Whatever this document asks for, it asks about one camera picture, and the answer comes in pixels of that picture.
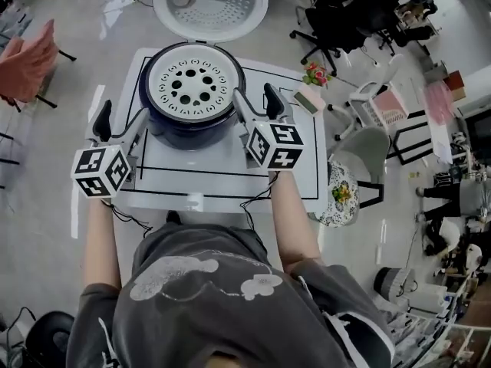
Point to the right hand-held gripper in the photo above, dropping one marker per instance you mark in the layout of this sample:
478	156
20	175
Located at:
274	146

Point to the black office chair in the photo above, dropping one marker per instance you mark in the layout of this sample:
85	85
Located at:
333	17

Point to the person's right forearm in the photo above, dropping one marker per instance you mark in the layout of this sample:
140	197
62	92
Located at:
293	221

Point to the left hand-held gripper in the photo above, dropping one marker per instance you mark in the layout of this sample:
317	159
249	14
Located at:
100	173

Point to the white basket with pink lining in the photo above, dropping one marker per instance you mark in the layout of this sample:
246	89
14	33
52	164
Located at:
387	106

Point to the white mesh office chair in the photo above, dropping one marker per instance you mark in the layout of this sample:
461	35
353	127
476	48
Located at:
358	102

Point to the person's grey printed shirt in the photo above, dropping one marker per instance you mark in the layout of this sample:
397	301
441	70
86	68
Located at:
215	313

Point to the dark blue rice cooker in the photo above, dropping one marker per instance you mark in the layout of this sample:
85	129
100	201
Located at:
192	134

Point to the grey shell chair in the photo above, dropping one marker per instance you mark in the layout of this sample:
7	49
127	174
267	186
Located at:
368	148

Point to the black round stool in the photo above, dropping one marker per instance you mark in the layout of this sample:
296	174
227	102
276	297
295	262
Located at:
50	337

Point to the white perforated steamer tray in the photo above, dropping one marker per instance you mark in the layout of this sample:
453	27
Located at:
192	61

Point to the round floral patterned stool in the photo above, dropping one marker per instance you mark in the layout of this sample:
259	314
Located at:
341	201

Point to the black metal frame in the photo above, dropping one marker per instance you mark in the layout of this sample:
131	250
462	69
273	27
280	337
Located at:
410	155

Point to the person's left forearm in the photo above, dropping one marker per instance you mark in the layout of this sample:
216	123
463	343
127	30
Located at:
101	244

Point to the person's black shoe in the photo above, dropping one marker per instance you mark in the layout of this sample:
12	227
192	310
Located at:
174	217

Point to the pink flower bouquet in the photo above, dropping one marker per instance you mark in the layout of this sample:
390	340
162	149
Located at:
316	74

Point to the orange fabric chair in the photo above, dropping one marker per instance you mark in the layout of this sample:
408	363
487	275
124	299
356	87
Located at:
28	65

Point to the grey fabric bag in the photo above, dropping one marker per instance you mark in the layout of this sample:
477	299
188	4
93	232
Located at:
393	282

